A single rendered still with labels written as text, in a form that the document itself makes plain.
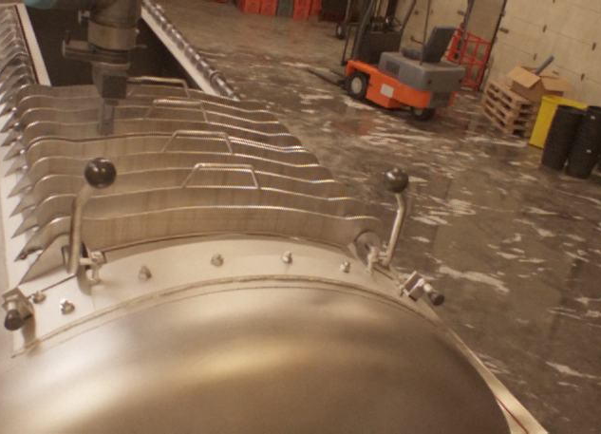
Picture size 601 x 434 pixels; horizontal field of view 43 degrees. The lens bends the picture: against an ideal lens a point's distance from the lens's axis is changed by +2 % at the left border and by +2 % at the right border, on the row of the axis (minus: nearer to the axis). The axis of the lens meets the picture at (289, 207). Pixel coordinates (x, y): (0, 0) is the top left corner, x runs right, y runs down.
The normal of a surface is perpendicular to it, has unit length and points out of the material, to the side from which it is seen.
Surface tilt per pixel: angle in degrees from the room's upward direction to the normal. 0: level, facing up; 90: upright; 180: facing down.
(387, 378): 61
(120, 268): 19
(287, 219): 90
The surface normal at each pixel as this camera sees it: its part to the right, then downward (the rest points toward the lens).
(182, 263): 0.00, -0.88
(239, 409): 0.33, 0.02
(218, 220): 0.36, 0.44
